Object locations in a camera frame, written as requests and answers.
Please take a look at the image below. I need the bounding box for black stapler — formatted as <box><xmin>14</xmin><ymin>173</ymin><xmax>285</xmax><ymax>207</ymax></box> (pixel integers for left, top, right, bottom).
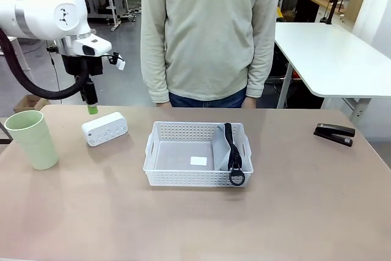
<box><xmin>313</xmin><ymin>123</ymin><xmax>356</xmax><ymax>148</ymax></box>

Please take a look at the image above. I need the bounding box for wooden top table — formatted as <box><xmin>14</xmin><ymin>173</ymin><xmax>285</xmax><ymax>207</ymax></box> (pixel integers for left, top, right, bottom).
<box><xmin>308</xmin><ymin>0</ymin><xmax>351</xmax><ymax>17</ymax></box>

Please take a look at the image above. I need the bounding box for grey pouch with black zipper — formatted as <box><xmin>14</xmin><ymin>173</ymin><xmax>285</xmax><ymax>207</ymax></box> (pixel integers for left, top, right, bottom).
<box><xmin>212</xmin><ymin>122</ymin><xmax>247</xmax><ymax>187</ymax></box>

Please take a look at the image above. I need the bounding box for person torso in cream sweater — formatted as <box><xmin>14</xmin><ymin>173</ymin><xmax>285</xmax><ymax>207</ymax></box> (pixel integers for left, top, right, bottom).
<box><xmin>140</xmin><ymin>0</ymin><xmax>282</xmax><ymax>109</ymax></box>

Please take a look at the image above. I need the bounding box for small white cable connector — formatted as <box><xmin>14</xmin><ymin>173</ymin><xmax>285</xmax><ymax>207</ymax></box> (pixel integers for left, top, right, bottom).
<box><xmin>109</xmin><ymin>52</ymin><xmax>126</xmax><ymax>71</ymax></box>

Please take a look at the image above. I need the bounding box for white table with slim leg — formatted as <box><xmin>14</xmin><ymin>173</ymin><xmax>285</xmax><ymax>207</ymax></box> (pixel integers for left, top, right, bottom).
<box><xmin>0</xmin><ymin>35</ymin><xmax>35</xmax><ymax>82</ymax></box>

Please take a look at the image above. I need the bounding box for light green plastic cup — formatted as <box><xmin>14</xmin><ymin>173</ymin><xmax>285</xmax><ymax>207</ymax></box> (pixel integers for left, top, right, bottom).
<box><xmin>4</xmin><ymin>110</ymin><xmax>59</xmax><ymax>171</ymax></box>

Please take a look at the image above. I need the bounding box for person's left forearm cream sleeve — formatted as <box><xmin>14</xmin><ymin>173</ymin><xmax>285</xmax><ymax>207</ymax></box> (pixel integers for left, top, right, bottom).
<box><xmin>245</xmin><ymin>37</ymin><xmax>275</xmax><ymax>99</ymax></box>

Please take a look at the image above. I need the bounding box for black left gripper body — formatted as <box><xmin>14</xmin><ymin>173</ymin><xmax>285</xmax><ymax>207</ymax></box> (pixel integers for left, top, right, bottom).
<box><xmin>62</xmin><ymin>54</ymin><xmax>104</xmax><ymax>85</ymax></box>

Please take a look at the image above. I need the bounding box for thick black corrugated cable hose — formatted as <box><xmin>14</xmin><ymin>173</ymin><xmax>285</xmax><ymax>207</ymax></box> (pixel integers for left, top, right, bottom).
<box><xmin>0</xmin><ymin>28</ymin><xmax>91</xmax><ymax>101</ymax></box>

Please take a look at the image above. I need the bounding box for white perforated plastic basket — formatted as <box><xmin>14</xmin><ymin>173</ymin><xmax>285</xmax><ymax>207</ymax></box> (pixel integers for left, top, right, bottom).
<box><xmin>142</xmin><ymin>121</ymin><xmax>254</xmax><ymax>188</ymax></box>

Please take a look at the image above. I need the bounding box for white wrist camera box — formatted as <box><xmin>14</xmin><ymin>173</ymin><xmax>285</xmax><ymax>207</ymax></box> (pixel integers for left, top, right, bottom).
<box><xmin>74</xmin><ymin>35</ymin><xmax>113</xmax><ymax>57</ymax></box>

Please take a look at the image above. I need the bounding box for thin black cable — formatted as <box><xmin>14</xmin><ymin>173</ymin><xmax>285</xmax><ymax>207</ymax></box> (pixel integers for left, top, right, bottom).
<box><xmin>48</xmin><ymin>46</ymin><xmax>63</xmax><ymax>105</ymax></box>

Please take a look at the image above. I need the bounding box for large white side table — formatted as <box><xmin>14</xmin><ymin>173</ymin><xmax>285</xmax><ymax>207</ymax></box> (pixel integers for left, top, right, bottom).
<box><xmin>274</xmin><ymin>21</ymin><xmax>391</xmax><ymax>123</ymax></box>

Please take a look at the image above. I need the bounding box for black metal frame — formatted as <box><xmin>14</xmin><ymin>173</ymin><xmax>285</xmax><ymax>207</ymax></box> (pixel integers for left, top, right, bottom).
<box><xmin>0</xmin><ymin>116</ymin><xmax>13</xmax><ymax>145</ymax></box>

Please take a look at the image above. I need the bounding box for person's right forearm cream sleeve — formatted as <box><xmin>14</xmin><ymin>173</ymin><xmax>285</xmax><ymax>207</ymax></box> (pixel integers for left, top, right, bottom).
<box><xmin>141</xmin><ymin>37</ymin><xmax>170</xmax><ymax>104</ymax></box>

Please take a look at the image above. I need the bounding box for brown cardboard box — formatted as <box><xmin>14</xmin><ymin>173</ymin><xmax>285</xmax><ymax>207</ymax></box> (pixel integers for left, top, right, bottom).
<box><xmin>13</xmin><ymin>94</ymin><xmax>51</xmax><ymax>114</ymax></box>

